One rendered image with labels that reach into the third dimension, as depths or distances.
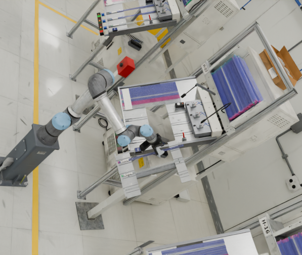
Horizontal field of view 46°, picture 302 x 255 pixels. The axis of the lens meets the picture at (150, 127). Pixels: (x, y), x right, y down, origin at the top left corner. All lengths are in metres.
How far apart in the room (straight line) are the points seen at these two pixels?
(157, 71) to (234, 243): 2.37
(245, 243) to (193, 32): 2.31
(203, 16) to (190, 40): 0.32
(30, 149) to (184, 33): 2.13
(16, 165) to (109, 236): 1.06
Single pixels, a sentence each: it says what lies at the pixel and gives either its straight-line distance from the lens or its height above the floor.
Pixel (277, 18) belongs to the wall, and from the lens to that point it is 5.02.
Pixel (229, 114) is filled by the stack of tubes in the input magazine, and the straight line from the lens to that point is 2.79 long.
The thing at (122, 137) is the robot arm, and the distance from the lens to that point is 2.20.
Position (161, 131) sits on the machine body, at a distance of 3.45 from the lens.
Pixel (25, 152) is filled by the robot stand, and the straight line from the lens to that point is 2.65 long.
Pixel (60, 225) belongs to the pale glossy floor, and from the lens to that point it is 3.03.
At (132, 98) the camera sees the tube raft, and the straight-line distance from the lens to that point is 3.09.
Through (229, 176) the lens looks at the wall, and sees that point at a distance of 4.53.
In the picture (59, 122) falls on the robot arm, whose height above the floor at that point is 0.77.
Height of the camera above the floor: 2.39
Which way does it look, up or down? 32 degrees down
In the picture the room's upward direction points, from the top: 52 degrees clockwise
